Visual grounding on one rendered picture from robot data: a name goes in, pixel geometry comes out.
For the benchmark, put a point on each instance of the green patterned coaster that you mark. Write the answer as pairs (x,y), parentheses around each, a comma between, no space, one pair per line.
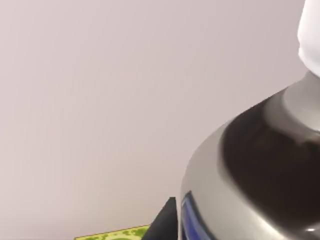
(117,234)

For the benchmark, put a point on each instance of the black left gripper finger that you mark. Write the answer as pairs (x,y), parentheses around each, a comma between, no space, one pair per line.
(165,222)

